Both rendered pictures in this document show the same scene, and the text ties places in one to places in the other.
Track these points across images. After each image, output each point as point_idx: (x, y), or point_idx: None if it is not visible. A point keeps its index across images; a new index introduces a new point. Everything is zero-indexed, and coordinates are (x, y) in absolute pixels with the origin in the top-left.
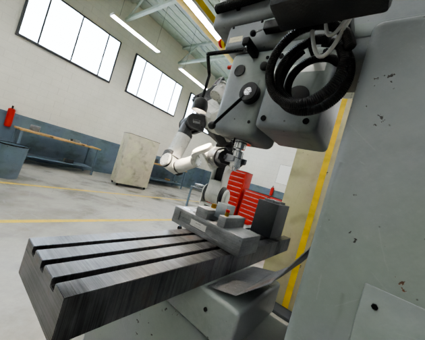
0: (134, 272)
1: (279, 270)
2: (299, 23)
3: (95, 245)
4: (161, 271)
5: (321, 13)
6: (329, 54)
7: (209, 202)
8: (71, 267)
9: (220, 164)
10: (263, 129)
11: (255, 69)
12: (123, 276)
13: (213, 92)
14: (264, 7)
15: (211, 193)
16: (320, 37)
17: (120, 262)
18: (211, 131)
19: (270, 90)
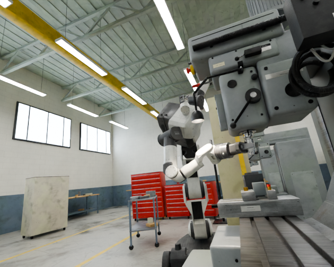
0: (329, 246)
1: (314, 214)
2: (314, 45)
3: (266, 248)
4: (327, 238)
5: (331, 38)
6: (313, 60)
7: (193, 198)
8: (315, 263)
9: (233, 154)
10: (276, 116)
11: (245, 80)
12: None
13: (183, 107)
14: (233, 42)
15: (194, 189)
16: (315, 51)
17: (306, 246)
18: (185, 137)
19: (306, 85)
